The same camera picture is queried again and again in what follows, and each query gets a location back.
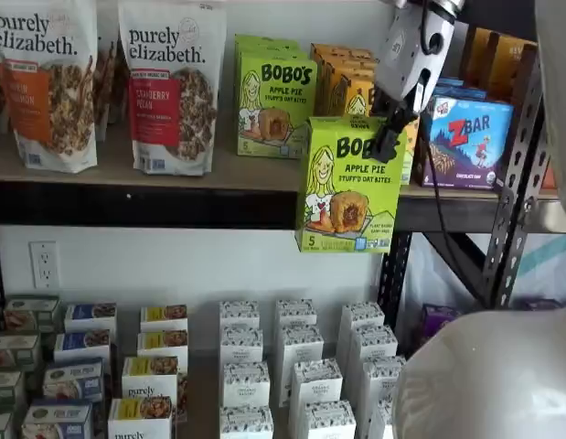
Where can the purple snack box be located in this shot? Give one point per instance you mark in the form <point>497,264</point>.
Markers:
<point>440,324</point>

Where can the white floral pantry box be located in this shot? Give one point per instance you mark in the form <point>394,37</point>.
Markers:
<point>296,313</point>
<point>315,384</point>
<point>239,313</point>
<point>246,423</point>
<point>303,343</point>
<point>328,420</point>
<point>246,384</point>
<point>362,315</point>
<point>241,345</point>
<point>381,375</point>
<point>374,343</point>
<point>381,418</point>

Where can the white green oatmeal box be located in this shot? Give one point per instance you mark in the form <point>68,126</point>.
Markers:
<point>0,427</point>
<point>31,315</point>
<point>6,388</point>
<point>13,352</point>

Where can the white Organic Pantry boxes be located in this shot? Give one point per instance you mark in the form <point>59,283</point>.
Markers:
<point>202,356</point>

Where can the white yellow granola box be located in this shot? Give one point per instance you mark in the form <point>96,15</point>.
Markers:
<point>141,418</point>
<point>150,379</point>
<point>161,343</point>
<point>163,315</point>

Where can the translucent plastic sheet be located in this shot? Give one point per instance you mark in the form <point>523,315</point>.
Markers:
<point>422,274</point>

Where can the orange label granola bag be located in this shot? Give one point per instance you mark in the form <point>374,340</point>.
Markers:
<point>45,114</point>

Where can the black metal shelving rack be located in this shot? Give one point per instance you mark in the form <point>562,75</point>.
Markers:
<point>127,206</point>

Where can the green Bobo's apple pie box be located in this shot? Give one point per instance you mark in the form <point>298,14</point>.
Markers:
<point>273,110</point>
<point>264,41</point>
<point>346,192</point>
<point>269,52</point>

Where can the white wall power outlet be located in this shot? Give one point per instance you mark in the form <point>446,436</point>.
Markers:
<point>44,265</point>

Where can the red label granola bag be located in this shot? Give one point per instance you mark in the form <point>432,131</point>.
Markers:
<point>173,114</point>

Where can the white blue oatmeal box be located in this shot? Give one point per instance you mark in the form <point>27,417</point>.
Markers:
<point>90,315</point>
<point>81,345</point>
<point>74,379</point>
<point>56,420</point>

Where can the blue purple Zbar box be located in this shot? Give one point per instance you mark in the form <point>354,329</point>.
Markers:
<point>451,83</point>
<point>465,146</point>
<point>461,93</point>

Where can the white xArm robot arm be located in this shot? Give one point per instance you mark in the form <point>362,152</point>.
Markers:
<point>493,375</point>

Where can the wooden shelf board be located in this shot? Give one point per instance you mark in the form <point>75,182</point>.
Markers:
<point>113,160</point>

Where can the orange brown carton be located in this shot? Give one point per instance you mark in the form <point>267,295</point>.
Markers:
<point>511,64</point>
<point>479,55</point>

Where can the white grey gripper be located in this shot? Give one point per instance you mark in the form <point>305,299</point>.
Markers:
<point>401,55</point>

